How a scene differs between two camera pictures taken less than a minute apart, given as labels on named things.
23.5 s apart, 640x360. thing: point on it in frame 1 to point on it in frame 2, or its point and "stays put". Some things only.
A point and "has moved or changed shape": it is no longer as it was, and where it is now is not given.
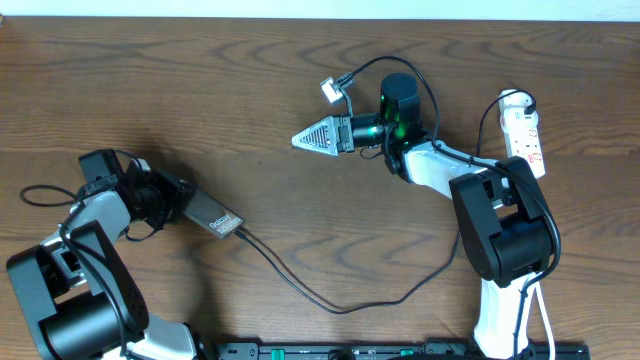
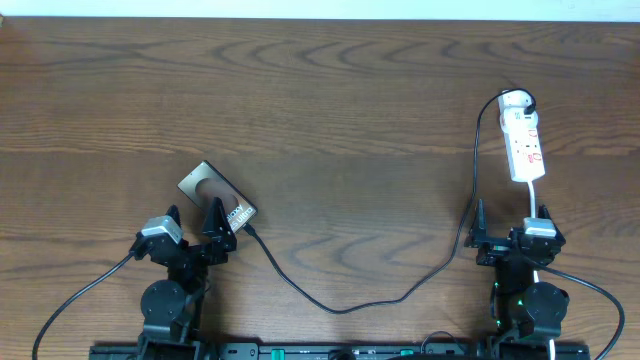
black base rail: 390,351 stays put
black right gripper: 340,140 to 477,238
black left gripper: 170,195 to 201,260
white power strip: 520,130 stays put
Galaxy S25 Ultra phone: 215,218 has moved or changed shape
